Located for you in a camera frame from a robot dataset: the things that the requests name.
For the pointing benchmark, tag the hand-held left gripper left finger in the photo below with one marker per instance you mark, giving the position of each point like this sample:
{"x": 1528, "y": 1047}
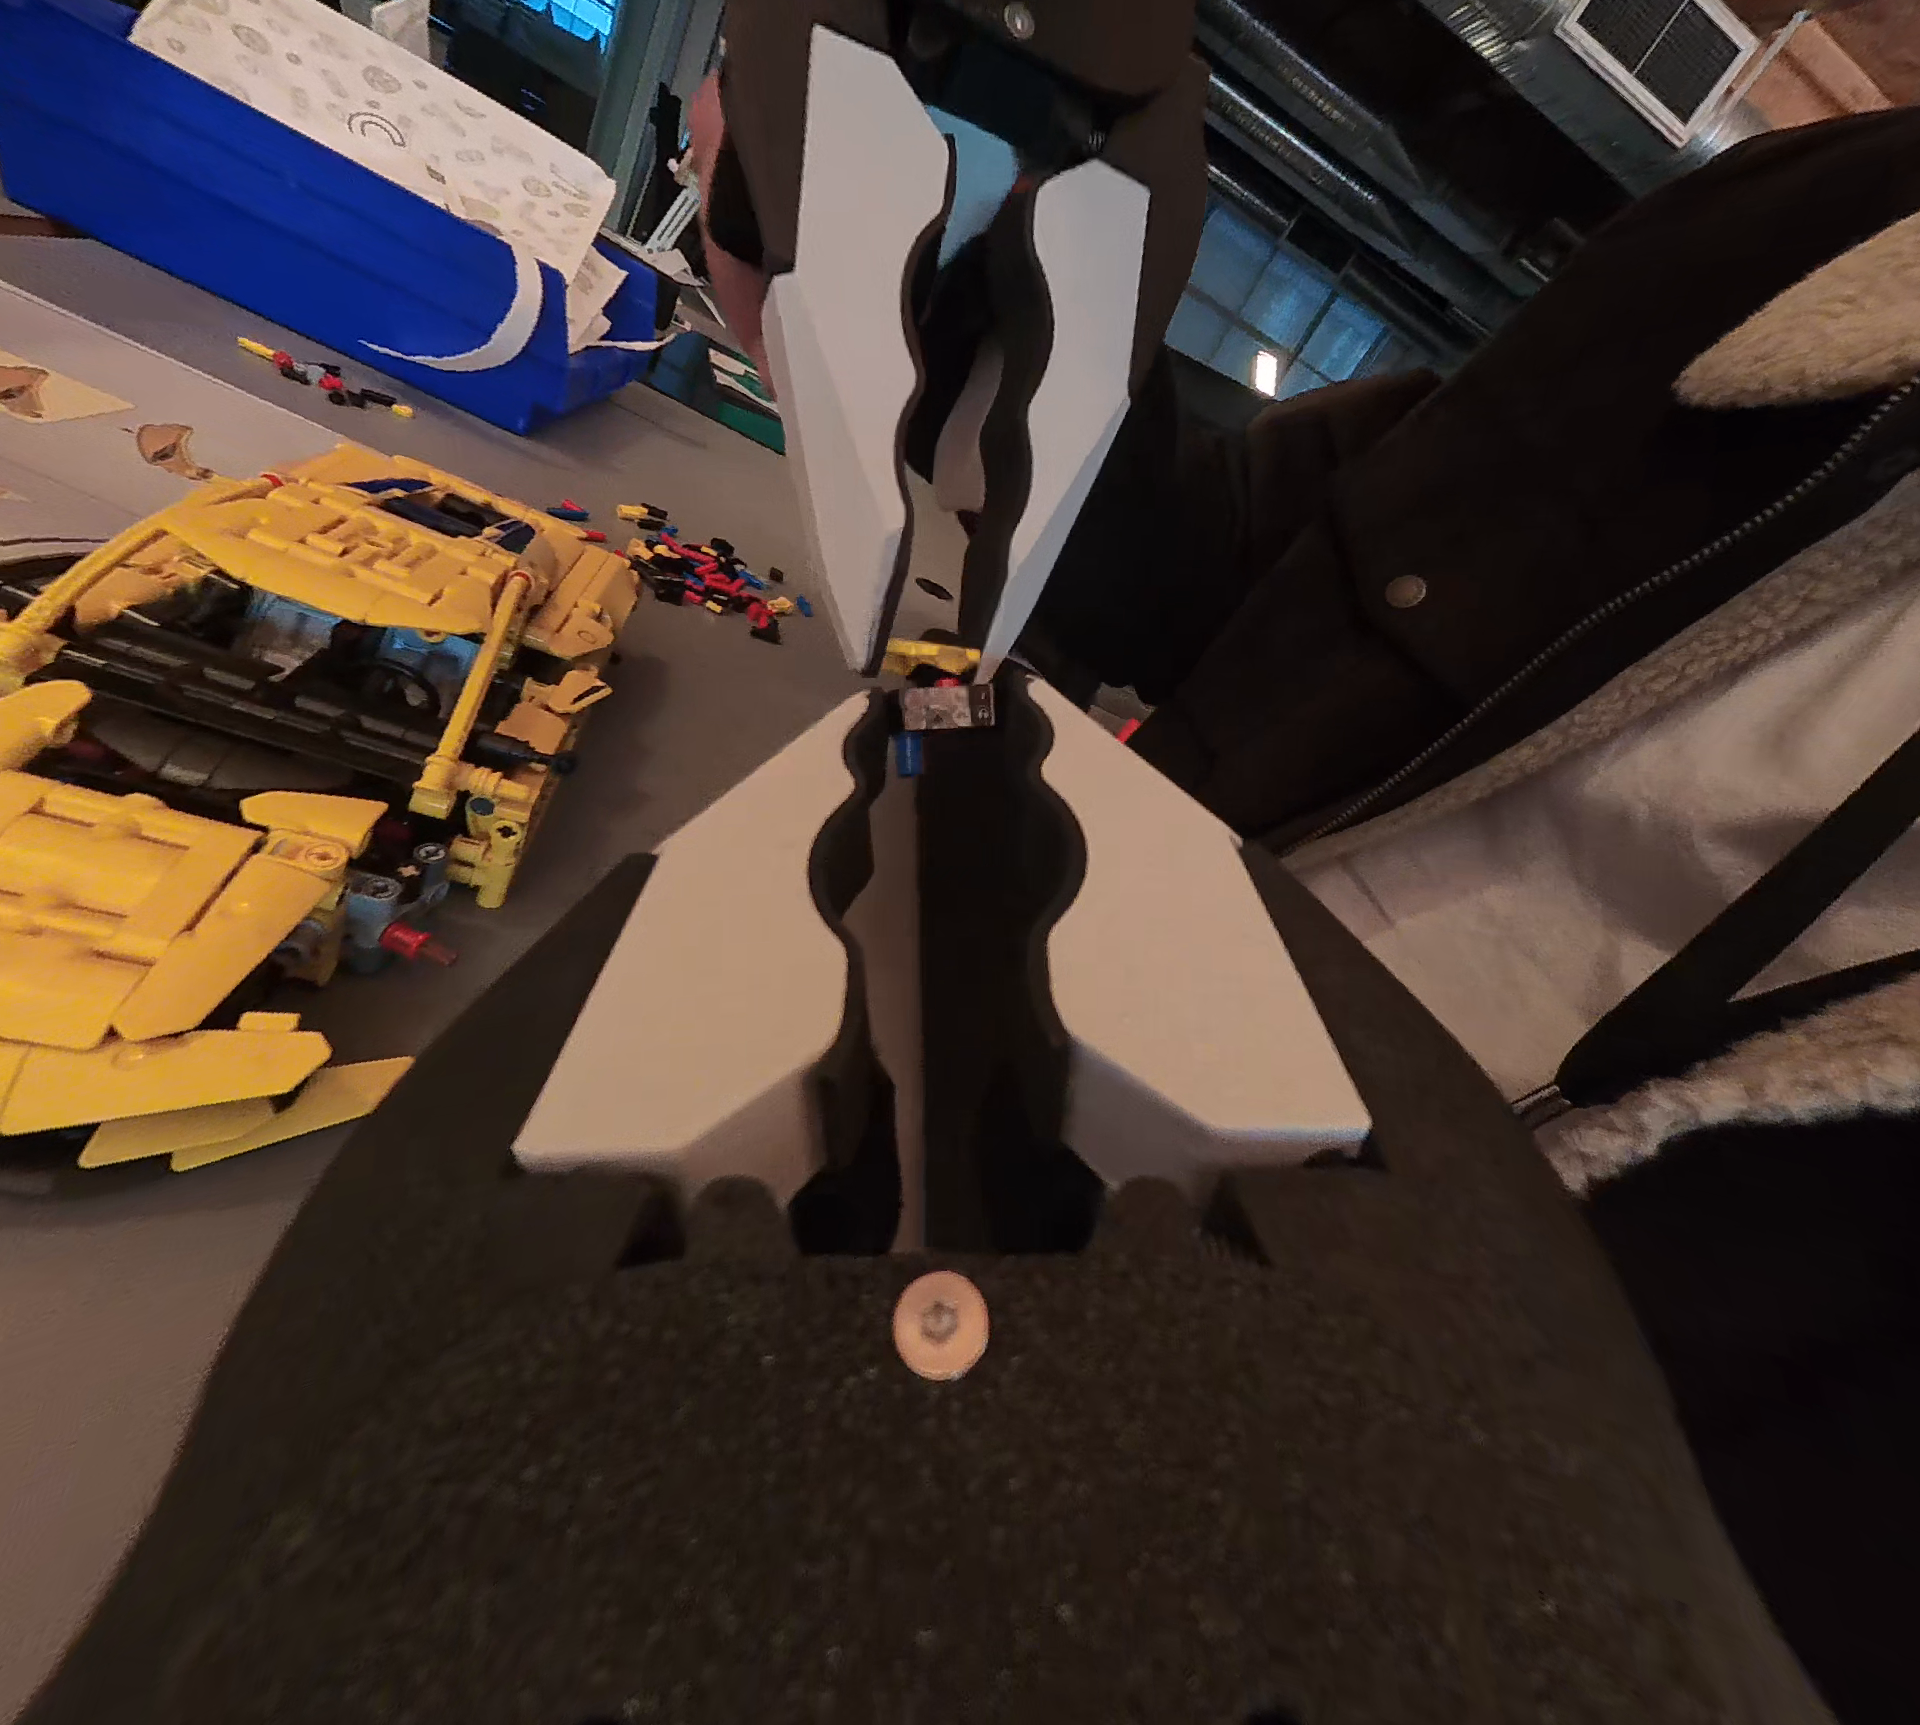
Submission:
{"x": 705, "y": 1006}

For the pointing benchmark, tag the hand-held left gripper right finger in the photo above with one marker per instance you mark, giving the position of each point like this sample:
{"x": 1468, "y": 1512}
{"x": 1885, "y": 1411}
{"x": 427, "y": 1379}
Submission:
{"x": 1201, "y": 1006}

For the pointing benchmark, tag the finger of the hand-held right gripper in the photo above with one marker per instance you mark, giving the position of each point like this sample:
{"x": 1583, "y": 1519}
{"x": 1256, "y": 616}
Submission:
{"x": 1088, "y": 331}
{"x": 849, "y": 331}

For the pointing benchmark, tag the small yellow brick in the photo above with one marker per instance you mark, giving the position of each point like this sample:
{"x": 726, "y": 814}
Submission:
{"x": 923, "y": 657}

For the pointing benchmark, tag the black brick assembly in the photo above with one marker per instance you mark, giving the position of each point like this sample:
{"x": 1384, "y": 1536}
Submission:
{"x": 949, "y": 708}

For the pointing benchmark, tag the yellow toy brick car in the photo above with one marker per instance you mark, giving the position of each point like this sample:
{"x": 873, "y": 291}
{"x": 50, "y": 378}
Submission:
{"x": 224, "y": 705}

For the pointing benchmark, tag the person's right forearm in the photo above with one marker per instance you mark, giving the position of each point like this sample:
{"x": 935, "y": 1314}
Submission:
{"x": 1230, "y": 525}

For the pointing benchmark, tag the grey desk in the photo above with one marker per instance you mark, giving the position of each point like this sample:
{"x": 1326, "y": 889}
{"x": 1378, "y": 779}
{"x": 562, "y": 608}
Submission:
{"x": 675, "y": 765}

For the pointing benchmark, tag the person's right hand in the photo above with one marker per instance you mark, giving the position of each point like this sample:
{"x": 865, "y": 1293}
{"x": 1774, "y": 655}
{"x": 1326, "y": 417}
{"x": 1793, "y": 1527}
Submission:
{"x": 728, "y": 255}

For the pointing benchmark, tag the teal tray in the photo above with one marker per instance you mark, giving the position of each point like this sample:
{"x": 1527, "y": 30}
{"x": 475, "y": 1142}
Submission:
{"x": 743, "y": 391}

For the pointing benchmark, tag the pile of small coloured pins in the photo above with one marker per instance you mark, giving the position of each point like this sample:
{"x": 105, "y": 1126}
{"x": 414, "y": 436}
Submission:
{"x": 705, "y": 570}
{"x": 323, "y": 375}

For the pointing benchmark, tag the white curved paper strip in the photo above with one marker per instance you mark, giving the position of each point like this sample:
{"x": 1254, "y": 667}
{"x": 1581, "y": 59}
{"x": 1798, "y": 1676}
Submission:
{"x": 511, "y": 322}

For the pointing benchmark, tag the person's white shirt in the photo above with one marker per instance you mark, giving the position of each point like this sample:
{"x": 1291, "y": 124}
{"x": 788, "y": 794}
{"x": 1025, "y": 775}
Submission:
{"x": 1575, "y": 854}

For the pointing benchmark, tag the white printed paper bag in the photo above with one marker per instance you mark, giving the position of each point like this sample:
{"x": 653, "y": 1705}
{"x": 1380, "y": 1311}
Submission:
{"x": 345, "y": 91}

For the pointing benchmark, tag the blue plastic bin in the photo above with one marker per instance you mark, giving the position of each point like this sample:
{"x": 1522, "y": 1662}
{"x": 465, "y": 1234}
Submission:
{"x": 224, "y": 194}

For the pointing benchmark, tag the white air vent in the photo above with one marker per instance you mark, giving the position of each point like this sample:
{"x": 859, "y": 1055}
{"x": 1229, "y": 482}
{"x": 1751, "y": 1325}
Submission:
{"x": 1659, "y": 30}

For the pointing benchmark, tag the white parts instruction booklet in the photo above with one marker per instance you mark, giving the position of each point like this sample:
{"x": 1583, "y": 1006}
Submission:
{"x": 61, "y": 391}

